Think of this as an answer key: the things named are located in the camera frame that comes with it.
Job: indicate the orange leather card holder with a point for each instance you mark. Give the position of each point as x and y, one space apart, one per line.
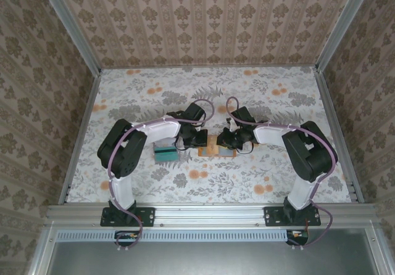
206 152

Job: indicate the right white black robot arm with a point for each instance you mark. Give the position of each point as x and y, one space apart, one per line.
311 154

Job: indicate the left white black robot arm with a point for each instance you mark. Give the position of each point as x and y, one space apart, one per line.
123 151

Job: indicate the beige silver card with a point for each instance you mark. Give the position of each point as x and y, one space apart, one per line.
166 144

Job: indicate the grey metal sheet panel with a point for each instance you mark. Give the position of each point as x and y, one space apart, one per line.
210 259

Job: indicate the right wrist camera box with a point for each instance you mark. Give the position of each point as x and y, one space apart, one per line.
242 114

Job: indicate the aluminium mounting rail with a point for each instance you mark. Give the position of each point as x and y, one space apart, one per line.
210 215

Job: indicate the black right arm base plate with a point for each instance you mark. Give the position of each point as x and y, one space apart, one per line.
273 216

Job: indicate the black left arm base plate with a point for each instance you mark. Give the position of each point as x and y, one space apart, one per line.
146 216

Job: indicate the aluminium side rail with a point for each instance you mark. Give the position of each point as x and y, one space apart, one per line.
86 114
331 114

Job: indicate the aluminium frame post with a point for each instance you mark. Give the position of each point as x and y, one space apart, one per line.
342 25
71 25

